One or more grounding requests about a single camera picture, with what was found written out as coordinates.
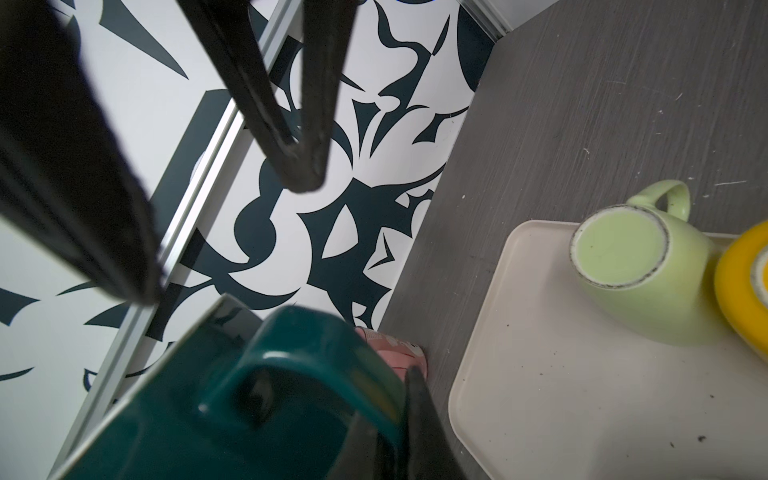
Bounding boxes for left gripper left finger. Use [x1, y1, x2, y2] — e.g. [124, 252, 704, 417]
[1, 1, 162, 305]

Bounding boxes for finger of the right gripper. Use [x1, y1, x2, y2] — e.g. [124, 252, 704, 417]
[176, 0, 360, 194]

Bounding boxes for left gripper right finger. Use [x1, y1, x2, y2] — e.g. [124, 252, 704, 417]
[341, 367, 466, 479]

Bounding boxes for pink ghost print mug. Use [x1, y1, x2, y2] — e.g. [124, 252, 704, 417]
[354, 326, 428, 380]

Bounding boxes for dark green mug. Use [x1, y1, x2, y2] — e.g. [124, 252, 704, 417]
[55, 296, 406, 479]

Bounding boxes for light green mug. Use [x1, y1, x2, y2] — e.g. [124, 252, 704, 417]
[569, 180, 732, 346]

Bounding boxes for yellow mug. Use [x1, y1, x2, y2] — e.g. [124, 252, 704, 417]
[714, 221, 767, 362]

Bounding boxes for beige plastic tray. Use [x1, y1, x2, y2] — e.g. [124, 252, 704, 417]
[448, 220, 767, 479]

